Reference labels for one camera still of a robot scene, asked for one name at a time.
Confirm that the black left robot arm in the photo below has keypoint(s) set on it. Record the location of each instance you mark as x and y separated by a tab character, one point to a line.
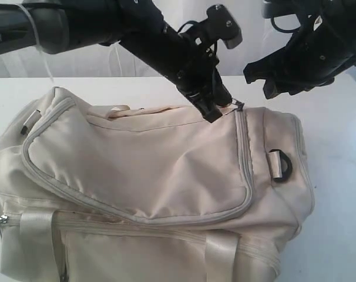
59	26

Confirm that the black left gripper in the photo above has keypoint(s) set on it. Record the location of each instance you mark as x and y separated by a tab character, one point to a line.
186	59

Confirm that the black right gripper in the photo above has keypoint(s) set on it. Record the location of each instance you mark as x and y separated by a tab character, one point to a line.
319	51

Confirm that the cream fabric duffel bag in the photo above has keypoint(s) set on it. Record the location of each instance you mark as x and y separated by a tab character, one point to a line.
106	193

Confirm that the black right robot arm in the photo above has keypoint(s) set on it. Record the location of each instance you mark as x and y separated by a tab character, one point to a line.
289	16

